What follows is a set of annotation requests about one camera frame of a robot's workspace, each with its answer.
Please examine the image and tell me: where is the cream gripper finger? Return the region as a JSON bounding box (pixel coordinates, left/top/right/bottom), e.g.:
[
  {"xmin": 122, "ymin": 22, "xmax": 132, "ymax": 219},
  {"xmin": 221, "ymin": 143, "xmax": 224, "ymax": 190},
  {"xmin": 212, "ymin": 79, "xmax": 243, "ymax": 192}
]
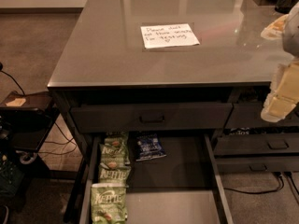
[
  {"xmin": 261, "ymin": 14, "xmax": 288, "ymax": 40},
  {"xmin": 261, "ymin": 63, "xmax": 299, "ymax": 122}
]

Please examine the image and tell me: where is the top right drawer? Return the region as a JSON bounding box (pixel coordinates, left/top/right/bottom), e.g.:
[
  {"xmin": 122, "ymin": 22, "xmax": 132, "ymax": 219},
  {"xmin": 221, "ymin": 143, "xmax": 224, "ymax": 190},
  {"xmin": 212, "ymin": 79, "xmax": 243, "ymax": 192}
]
[{"xmin": 226, "ymin": 102, "xmax": 299, "ymax": 129}]

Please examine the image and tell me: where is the right middle drawer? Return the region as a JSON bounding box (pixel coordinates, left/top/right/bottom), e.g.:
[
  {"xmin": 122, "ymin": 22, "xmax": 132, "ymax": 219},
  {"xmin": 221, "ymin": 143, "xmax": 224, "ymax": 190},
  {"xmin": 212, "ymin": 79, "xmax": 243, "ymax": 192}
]
[{"xmin": 214, "ymin": 133, "xmax": 299, "ymax": 156}]

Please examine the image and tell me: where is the right bottom drawer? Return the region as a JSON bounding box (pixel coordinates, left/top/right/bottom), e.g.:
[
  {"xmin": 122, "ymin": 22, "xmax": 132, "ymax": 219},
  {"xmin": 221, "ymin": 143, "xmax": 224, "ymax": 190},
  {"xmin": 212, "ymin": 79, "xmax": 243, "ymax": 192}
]
[{"xmin": 216, "ymin": 156, "xmax": 299, "ymax": 173}]

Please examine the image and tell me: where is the top left drawer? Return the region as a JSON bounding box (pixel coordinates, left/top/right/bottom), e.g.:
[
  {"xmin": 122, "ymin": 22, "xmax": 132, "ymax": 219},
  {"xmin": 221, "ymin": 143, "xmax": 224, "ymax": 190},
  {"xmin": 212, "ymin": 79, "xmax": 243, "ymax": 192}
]
[{"xmin": 70, "ymin": 103, "xmax": 233, "ymax": 133}]

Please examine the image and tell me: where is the open middle drawer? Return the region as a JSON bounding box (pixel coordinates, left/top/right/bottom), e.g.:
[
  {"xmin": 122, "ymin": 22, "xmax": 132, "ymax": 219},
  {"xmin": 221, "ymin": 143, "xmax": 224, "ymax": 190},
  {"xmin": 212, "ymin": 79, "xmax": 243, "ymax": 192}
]
[{"xmin": 78, "ymin": 133, "xmax": 235, "ymax": 224}]

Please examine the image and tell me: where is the blue chip bag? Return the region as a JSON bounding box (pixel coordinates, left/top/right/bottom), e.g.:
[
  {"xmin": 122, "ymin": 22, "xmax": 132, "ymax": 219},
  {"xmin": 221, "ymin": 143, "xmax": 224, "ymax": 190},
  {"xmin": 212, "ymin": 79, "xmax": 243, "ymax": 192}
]
[{"xmin": 136, "ymin": 133, "xmax": 166, "ymax": 161}]

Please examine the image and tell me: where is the rear green chip bag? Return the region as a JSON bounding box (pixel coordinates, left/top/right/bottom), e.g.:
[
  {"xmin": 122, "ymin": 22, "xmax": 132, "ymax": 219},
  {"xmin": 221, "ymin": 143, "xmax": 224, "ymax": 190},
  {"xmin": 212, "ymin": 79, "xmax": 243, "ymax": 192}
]
[{"xmin": 105, "ymin": 134, "xmax": 129, "ymax": 158}]

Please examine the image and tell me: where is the green kettle chip bag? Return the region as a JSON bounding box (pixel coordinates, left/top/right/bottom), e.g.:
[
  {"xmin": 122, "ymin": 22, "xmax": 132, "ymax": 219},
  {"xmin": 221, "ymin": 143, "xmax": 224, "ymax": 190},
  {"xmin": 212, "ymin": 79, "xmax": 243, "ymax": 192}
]
[
  {"xmin": 100, "ymin": 145, "xmax": 130, "ymax": 169},
  {"xmin": 91, "ymin": 183, "xmax": 127, "ymax": 224},
  {"xmin": 98, "ymin": 166, "xmax": 131, "ymax": 185}
]

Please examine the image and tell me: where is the front green Kettle chip bag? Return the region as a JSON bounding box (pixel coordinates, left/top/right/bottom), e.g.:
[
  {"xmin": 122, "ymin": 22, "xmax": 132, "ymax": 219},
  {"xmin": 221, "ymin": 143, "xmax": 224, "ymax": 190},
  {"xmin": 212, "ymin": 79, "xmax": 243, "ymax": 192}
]
[{"xmin": 91, "ymin": 183, "xmax": 127, "ymax": 224}]

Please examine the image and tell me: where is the white handwritten paper note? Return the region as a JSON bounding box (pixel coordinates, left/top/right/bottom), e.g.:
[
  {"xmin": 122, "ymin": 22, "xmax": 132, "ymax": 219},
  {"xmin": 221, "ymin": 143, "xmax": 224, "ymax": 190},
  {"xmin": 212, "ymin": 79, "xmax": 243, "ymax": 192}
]
[{"xmin": 140, "ymin": 23, "xmax": 200, "ymax": 49}]

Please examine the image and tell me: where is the dark side table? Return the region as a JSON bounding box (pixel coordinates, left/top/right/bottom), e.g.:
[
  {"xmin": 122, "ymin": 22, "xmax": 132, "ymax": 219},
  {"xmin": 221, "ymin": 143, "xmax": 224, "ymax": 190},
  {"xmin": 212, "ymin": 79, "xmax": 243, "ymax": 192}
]
[{"xmin": 0, "ymin": 91, "xmax": 59, "ymax": 152}]

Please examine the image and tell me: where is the dark cabinet frame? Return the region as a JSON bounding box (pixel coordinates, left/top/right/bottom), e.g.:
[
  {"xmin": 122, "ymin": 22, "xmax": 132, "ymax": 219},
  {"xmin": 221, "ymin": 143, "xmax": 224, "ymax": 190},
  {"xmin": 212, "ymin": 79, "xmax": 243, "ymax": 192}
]
[{"xmin": 47, "ymin": 81, "xmax": 299, "ymax": 224}]

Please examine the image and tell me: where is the black cable on floor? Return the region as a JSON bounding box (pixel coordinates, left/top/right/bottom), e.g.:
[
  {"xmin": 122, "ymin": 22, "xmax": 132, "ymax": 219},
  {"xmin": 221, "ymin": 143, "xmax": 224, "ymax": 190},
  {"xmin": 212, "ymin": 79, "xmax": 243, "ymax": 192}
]
[{"xmin": 223, "ymin": 171, "xmax": 299, "ymax": 203}]

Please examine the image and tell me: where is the black cable at left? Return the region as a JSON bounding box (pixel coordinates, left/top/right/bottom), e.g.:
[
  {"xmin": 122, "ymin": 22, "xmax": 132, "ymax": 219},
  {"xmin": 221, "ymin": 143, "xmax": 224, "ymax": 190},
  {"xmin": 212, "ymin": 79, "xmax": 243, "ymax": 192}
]
[{"xmin": 0, "ymin": 62, "xmax": 26, "ymax": 97}]

